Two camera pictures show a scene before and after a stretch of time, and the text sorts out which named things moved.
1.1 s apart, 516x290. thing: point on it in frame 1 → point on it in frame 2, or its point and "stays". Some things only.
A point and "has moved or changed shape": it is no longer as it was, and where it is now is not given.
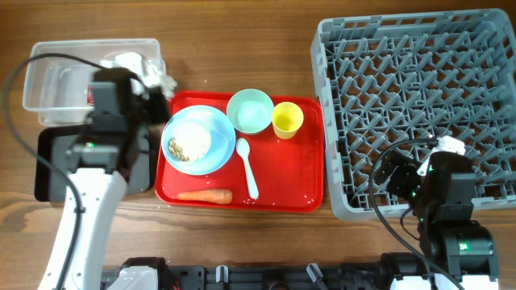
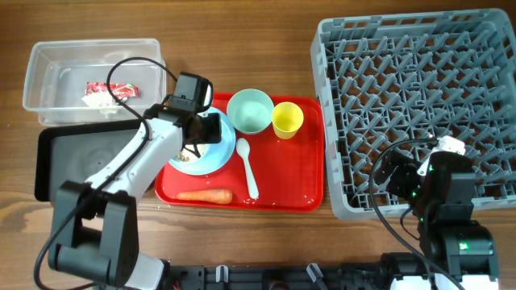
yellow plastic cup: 287,119 stays
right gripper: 390,174 stays
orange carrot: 218,196 stays
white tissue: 167,84 has moved or changed shape
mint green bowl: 250,111 stays
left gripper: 157,106 → 209,129
